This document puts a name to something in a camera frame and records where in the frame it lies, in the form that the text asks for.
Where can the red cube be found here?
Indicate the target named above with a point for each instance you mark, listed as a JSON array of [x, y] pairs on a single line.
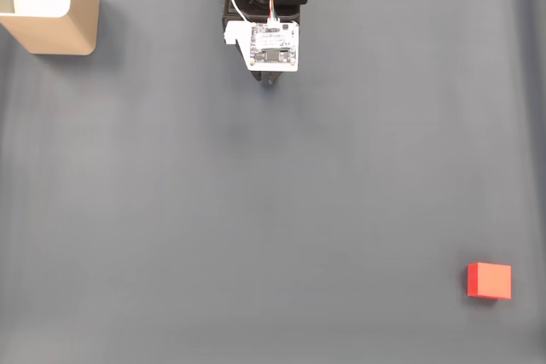
[[490, 281]]

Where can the beige box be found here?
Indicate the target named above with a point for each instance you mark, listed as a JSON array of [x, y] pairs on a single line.
[[59, 36]]

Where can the dark table mat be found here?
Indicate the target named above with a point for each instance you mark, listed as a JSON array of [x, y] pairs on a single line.
[[256, 210]]

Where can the white camera circuit board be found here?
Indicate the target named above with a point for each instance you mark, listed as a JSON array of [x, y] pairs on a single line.
[[273, 46]]

